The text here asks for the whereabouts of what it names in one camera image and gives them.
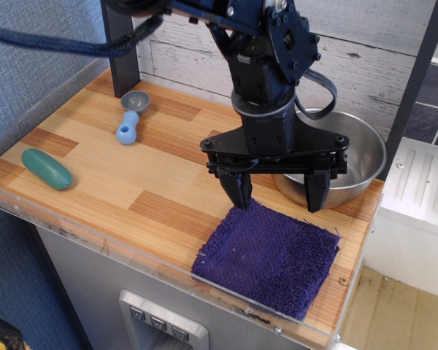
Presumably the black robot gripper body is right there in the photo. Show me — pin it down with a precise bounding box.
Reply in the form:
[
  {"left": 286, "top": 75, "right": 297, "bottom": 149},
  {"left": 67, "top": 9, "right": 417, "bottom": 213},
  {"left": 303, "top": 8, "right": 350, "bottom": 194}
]
[{"left": 199, "top": 105, "right": 350, "bottom": 179}]

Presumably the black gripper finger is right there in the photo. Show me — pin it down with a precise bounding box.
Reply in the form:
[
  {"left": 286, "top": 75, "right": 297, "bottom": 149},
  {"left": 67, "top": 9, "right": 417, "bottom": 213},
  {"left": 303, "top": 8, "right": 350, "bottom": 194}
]
[
  {"left": 304, "top": 171, "right": 330, "bottom": 213},
  {"left": 219, "top": 173, "right": 253, "bottom": 211}
]

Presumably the blue cloth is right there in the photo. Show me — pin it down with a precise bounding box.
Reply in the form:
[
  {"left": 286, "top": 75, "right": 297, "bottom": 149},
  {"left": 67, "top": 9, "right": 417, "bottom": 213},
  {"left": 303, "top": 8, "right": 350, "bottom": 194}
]
[{"left": 191, "top": 201, "right": 340, "bottom": 321}]

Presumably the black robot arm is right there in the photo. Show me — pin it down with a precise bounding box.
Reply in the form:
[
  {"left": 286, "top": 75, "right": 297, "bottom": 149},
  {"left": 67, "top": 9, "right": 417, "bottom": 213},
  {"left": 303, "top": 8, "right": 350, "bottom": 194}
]
[{"left": 109, "top": 1, "right": 349, "bottom": 212}]

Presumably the stainless steel bowl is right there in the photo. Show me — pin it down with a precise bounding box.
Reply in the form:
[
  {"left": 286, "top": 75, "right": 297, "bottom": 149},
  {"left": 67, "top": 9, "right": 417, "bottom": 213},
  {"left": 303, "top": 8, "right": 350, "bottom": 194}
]
[{"left": 272, "top": 108, "right": 388, "bottom": 210}]

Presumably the white cabinet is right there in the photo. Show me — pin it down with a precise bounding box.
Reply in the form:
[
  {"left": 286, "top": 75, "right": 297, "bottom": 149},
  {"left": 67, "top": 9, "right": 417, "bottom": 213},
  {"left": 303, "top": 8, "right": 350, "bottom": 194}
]
[{"left": 364, "top": 138, "right": 438, "bottom": 296}]

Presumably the silver button panel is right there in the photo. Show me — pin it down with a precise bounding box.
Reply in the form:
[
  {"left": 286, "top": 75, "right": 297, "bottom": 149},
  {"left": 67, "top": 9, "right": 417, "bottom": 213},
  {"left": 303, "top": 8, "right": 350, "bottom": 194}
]
[{"left": 119, "top": 289, "right": 210, "bottom": 349}]

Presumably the green oval soap toy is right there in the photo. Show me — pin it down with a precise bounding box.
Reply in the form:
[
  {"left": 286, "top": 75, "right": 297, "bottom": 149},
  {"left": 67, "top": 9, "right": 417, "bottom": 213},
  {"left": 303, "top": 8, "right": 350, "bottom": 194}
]
[{"left": 21, "top": 148, "right": 73, "bottom": 190}]

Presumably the clear acrylic table guard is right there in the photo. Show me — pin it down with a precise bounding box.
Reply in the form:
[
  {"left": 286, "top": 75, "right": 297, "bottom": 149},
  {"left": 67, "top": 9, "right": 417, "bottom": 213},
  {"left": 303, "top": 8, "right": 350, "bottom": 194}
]
[{"left": 0, "top": 180, "right": 383, "bottom": 349}]

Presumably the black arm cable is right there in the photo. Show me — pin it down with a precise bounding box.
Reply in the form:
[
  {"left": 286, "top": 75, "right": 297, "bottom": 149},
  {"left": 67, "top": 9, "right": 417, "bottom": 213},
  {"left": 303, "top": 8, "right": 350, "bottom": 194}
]
[{"left": 294, "top": 69, "right": 338, "bottom": 120}]

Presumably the dark metal post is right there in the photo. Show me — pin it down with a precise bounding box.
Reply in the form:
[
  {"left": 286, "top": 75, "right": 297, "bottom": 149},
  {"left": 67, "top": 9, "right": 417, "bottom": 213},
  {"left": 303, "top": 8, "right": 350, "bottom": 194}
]
[{"left": 378, "top": 1, "right": 438, "bottom": 181}]

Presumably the blue handled grey scoop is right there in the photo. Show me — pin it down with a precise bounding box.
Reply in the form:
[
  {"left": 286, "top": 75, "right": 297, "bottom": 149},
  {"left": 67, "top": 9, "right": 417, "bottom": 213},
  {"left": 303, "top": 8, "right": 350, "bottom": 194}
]
[{"left": 115, "top": 90, "right": 150, "bottom": 145}]

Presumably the braided dark cable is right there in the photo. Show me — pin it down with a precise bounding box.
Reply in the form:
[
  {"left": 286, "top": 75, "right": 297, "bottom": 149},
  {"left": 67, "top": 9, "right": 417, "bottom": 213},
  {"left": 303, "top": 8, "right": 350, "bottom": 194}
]
[{"left": 0, "top": 15, "right": 164, "bottom": 58}]

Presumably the dark left post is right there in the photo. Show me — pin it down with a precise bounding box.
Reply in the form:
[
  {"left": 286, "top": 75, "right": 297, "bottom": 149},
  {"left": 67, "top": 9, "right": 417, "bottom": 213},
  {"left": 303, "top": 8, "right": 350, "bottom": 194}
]
[{"left": 100, "top": 0, "right": 142, "bottom": 98}]

